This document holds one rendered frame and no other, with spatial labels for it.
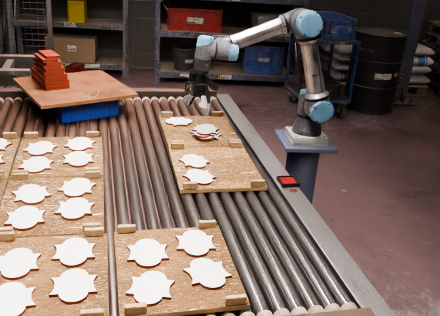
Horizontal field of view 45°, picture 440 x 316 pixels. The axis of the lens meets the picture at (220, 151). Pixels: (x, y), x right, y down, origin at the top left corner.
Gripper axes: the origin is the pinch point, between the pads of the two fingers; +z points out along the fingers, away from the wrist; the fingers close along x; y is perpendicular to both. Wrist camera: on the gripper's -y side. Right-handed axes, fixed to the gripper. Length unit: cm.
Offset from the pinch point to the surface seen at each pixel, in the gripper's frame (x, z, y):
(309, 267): 103, 16, 33
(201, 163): 28.9, 12.8, 18.6
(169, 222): 57, 19, 54
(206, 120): -13.6, 10.2, -17.7
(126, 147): -6.4, 17.3, 33.4
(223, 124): -4.0, 9.7, -21.2
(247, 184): 53, 13, 14
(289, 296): 109, 18, 48
